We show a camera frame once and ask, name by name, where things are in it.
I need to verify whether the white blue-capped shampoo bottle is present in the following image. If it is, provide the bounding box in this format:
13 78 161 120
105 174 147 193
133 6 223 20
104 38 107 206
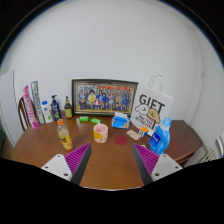
41 100 54 124

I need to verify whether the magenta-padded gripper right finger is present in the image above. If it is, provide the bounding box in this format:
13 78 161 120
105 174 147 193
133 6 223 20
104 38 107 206
132 143 184 186

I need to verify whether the pink and yellow mug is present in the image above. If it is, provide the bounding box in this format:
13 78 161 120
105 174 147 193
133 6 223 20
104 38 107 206
92 122 109 144

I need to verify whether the white printed paper bag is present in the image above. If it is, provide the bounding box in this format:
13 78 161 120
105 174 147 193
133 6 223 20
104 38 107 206
129 74 175 137

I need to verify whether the tall pink box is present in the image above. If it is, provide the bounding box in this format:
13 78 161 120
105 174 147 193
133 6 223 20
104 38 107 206
22 85 40 130

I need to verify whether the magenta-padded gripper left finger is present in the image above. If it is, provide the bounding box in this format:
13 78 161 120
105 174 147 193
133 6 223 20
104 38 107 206
40 143 92 185

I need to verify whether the dark blue pump bottle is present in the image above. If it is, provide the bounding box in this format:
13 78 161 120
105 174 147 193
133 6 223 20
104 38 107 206
49 94 62 122

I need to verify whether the framed group picture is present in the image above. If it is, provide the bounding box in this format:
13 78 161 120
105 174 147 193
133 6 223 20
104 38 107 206
71 78 139 117

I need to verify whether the blue tissue pack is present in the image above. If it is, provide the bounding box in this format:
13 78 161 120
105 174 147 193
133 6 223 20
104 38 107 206
111 112 131 130

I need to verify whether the dark amber pump bottle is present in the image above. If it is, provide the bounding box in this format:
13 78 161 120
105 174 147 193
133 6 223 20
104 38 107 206
63 96 74 120

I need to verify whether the blue detergent bottle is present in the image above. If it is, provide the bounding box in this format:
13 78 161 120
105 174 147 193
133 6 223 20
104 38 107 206
148 117 173 156

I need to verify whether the orange-capped clear drink bottle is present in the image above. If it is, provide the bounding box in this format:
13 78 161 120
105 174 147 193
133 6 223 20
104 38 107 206
56 118 74 152

